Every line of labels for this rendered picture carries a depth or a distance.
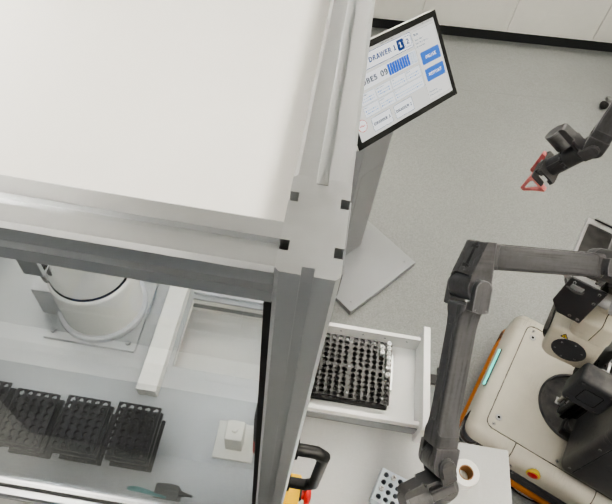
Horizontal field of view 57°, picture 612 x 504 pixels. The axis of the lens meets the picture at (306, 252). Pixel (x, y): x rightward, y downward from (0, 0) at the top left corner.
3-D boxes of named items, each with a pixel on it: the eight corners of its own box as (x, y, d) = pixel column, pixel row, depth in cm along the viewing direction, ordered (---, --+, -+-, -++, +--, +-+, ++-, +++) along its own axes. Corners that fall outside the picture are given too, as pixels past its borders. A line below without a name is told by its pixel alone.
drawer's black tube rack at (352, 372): (387, 353, 159) (392, 343, 154) (383, 414, 149) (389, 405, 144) (309, 340, 159) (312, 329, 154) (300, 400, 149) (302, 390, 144)
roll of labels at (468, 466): (479, 474, 149) (484, 470, 146) (467, 496, 146) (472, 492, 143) (455, 457, 151) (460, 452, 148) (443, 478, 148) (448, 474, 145)
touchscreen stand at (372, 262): (414, 266, 282) (484, 103, 200) (349, 315, 262) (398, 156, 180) (345, 204, 302) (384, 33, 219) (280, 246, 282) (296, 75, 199)
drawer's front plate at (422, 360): (420, 344, 164) (430, 326, 155) (418, 443, 147) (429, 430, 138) (414, 343, 164) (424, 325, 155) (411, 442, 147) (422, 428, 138)
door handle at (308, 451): (318, 480, 88) (333, 441, 72) (315, 497, 86) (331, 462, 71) (286, 474, 88) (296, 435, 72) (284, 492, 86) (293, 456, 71)
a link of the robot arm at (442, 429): (498, 282, 116) (467, 275, 127) (474, 279, 114) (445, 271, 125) (460, 483, 119) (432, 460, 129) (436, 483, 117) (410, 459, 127)
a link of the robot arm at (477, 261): (478, 236, 114) (450, 233, 123) (470, 303, 115) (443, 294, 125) (644, 253, 128) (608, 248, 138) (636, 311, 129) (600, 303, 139)
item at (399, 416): (415, 346, 162) (420, 336, 157) (413, 434, 147) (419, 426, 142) (277, 323, 162) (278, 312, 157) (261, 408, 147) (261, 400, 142)
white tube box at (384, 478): (424, 494, 145) (428, 490, 142) (414, 526, 140) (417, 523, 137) (380, 471, 147) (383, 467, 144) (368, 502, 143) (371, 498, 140)
